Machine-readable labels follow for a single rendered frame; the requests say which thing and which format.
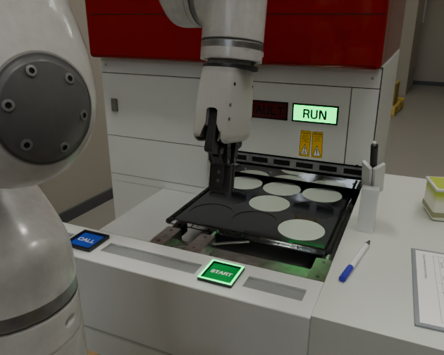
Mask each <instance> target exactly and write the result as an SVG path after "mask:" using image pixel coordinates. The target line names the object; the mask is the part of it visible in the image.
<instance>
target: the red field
mask: <svg viewBox="0 0 444 355"><path fill-rule="evenodd" d="M252 116H259V117H266V118H281V119H285V118H286V104H277V103H268V102H258V101H253V102H252Z"/></svg>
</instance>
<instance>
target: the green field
mask: <svg viewBox="0 0 444 355"><path fill-rule="evenodd" d="M336 115H337V108H330V107H321V106H303V105H294V113H293V120H303V121H312V122H320V123H336Z"/></svg>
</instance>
